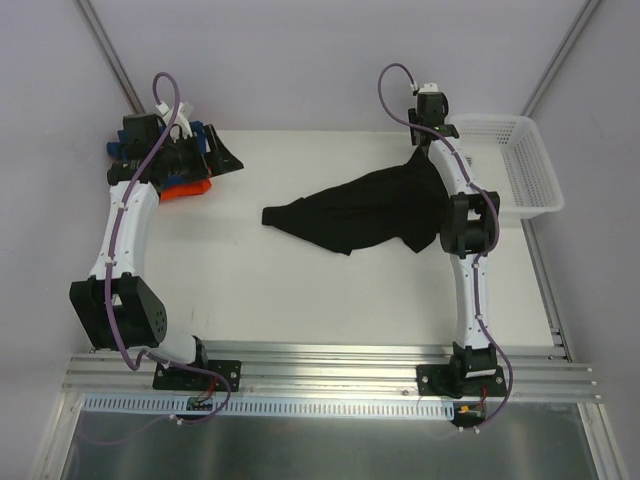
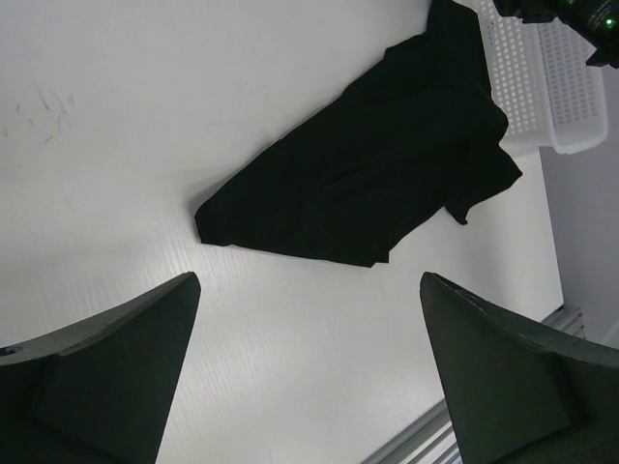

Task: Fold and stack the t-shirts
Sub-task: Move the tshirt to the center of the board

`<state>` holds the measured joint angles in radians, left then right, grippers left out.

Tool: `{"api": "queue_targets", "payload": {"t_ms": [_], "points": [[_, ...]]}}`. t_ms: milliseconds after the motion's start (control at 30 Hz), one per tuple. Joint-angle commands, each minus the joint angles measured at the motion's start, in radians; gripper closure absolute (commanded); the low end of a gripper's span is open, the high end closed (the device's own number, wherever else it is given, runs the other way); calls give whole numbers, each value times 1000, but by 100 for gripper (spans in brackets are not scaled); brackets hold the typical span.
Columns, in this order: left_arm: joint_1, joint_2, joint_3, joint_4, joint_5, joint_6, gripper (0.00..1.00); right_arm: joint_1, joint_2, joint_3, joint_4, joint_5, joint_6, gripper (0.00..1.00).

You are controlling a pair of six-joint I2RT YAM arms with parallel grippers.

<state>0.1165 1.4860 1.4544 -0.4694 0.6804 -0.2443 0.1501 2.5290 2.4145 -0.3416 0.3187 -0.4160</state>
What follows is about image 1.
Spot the black t shirt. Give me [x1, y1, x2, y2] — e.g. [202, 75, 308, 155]
[262, 149, 449, 256]

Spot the folded orange t shirt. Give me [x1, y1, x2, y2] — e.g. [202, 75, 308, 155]
[160, 179, 212, 202]

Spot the white slotted cable duct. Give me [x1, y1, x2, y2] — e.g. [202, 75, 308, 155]
[83, 394, 454, 421]

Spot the aluminium frame rail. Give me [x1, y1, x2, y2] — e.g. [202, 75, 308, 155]
[62, 341, 604, 403]

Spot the white perforated plastic basket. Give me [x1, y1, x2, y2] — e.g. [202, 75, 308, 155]
[450, 114, 565, 224]

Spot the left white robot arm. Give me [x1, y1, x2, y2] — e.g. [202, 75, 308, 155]
[69, 113, 244, 388]

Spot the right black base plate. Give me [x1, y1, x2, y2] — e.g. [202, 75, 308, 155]
[416, 364, 507, 399]

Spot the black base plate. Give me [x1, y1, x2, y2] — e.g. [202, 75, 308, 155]
[416, 364, 507, 399]
[152, 360, 242, 392]

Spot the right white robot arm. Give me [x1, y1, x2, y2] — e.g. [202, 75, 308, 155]
[408, 83, 507, 399]

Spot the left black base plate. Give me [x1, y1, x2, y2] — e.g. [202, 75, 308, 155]
[152, 360, 242, 392]

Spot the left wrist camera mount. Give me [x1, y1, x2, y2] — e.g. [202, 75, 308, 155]
[155, 101, 194, 140]

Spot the folded blue t shirt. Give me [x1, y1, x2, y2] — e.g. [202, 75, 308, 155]
[106, 121, 207, 161]

